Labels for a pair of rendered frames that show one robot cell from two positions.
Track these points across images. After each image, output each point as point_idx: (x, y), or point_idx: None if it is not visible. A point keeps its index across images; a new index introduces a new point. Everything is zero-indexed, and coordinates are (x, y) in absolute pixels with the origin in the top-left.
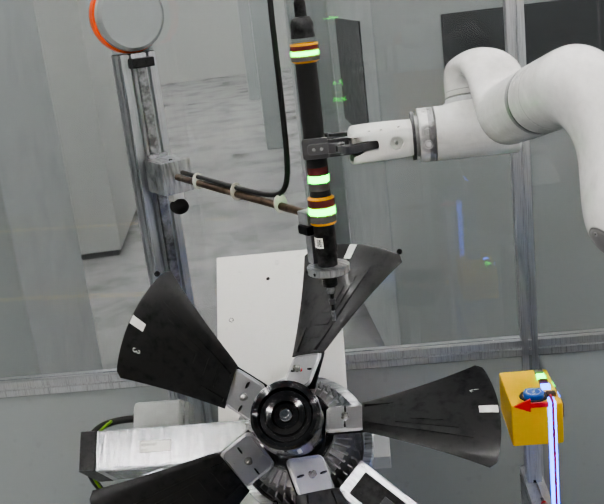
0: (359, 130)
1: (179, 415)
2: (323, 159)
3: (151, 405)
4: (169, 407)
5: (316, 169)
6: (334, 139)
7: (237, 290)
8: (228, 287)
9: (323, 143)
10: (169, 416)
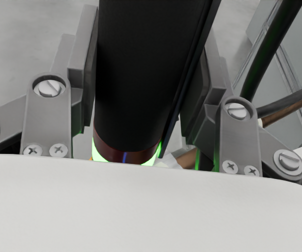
0: None
1: (172, 152)
2: (102, 122)
3: (177, 130)
4: (176, 143)
5: (93, 119)
6: (26, 97)
7: None
8: None
9: (55, 71)
10: (170, 146)
